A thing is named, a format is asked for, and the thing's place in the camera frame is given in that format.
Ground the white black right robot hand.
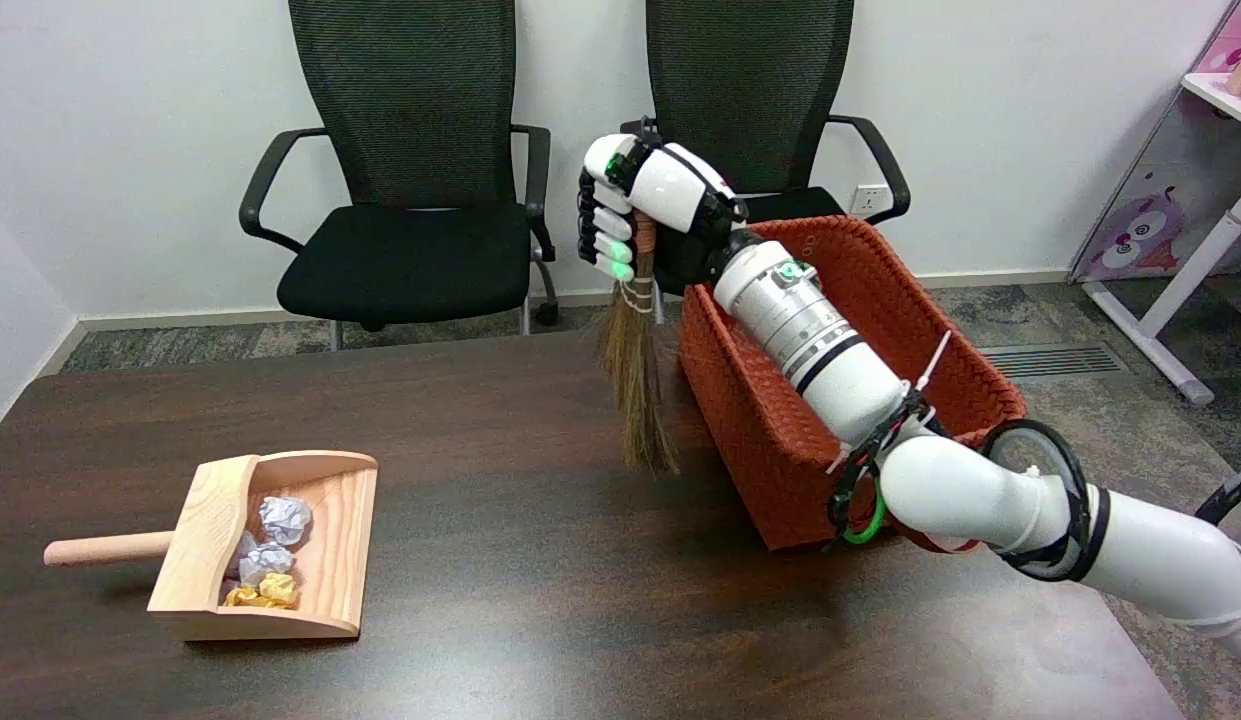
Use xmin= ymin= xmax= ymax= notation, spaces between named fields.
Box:
xmin=577 ymin=119 xmax=750 ymax=285

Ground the small straw hand broom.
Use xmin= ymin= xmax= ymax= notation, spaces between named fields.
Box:
xmin=600 ymin=211 xmax=682 ymax=477

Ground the red woven basket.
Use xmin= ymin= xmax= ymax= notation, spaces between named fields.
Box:
xmin=677 ymin=215 xmax=1028 ymax=554

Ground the black mesh office chair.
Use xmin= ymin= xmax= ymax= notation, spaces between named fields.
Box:
xmin=239 ymin=0 xmax=561 ymax=353
xmin=618 ymin=0 xmax=911 ymax=325

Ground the metal floor vent grille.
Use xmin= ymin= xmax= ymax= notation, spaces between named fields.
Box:
xmin=980 ymin=343 xmax=1128 ymax=380

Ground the white crumpled paper ball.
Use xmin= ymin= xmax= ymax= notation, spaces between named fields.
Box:
xmin=237 ymin=542 xmax=297 ymax=588
xmin=259 ymin=496 xmax=313 ymax=547

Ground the white pink children's desk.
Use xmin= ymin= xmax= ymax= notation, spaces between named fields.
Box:
xmin=1067 ymin=0 xmax=1241 ymax=406

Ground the wooden dustpan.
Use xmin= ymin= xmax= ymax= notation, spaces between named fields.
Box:
xmin=43 ymin=450 xmax=380 ymax=642

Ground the yellow crumpled paper ball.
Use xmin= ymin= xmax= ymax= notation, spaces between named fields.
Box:
xmin=225 ymin=572 xmax=300 ymax=610

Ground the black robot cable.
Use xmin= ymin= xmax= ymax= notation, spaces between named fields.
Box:
xmin=827 ymin=390 xmax=1241 ymax=584

